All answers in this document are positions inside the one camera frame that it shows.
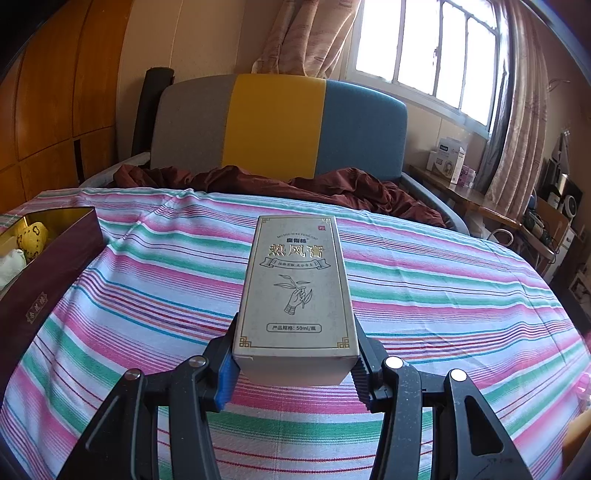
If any yellow patterned pouch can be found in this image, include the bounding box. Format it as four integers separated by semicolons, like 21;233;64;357
16;222;49;264

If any gold metal tin box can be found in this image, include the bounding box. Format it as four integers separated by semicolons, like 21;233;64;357
0;207;107;393

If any black speaker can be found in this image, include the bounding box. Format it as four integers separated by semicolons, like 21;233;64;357
547;159;583;217

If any black radio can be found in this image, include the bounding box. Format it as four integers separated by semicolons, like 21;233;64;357
524;210;555;245

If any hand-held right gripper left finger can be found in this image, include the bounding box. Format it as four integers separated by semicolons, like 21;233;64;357
55;314;241;480

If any pink patterned curtain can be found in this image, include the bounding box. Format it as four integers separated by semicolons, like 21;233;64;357
254;0;363;79
480;0;555;222

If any white sock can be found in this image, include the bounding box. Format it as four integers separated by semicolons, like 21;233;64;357
0;249;26;291

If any pink plastic item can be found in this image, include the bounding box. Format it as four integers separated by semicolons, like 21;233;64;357
575;371;591;411

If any beige cardboard box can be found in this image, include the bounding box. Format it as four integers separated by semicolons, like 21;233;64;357
232;215;361;387

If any striped bedsheet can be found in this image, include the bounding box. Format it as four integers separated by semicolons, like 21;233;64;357
0;187;591;480

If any wooden wardrobe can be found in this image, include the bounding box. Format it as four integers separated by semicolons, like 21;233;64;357
0;0;134;213

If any black rolled mat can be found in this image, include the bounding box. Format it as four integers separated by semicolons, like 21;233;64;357
131;68;175;158

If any white printed carton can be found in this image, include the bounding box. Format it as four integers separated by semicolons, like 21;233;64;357
427;137;467;183

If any window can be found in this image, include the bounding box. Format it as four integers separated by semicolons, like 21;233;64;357
342;0;513;134

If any white cable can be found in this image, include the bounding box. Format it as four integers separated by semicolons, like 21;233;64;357
489;228;515;252

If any grey yellow blue sofa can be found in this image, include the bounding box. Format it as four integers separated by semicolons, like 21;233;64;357
78;74;469;236

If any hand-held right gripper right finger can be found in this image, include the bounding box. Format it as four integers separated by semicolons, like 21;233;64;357
352;318;518;480

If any maroon cloth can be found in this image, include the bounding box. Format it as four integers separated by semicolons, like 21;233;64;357
113;164;446;227

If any wooden desk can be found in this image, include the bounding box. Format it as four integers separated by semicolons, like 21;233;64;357
409;164;555;273

